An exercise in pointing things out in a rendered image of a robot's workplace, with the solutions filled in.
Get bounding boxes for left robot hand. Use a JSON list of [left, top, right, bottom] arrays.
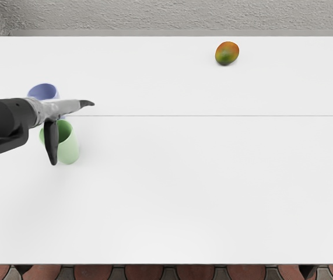
[[26, 97, 96, 166]]

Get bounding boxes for light blue cup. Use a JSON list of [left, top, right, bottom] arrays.
[[27, 83, 66, 120]]

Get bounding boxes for light green cup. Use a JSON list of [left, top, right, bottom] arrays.
[[39, 120, 80, 166]]

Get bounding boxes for green and orange mango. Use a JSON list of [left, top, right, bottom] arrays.
[[215, 41, 240, 67]]

